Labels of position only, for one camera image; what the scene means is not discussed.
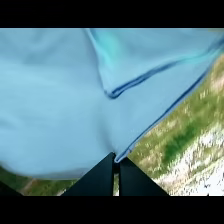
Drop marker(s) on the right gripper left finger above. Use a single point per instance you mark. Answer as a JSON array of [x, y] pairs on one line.
[[96, 181]]

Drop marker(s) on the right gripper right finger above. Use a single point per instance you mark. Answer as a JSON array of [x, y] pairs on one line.
[[135, 182]]

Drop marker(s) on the light blue garment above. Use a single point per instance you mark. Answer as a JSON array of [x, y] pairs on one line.
[[56, 103]]

